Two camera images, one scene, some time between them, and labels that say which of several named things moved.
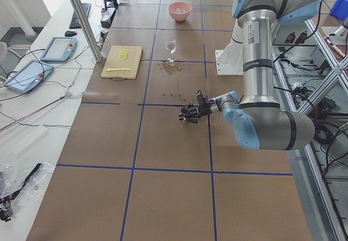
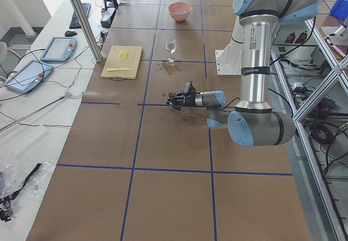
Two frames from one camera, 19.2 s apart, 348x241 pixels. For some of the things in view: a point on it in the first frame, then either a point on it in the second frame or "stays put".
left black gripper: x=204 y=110 to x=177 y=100
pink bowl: x=180 y=11 stays put
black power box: x=107 y=17 stays put
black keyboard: x=74 y=23 stays put
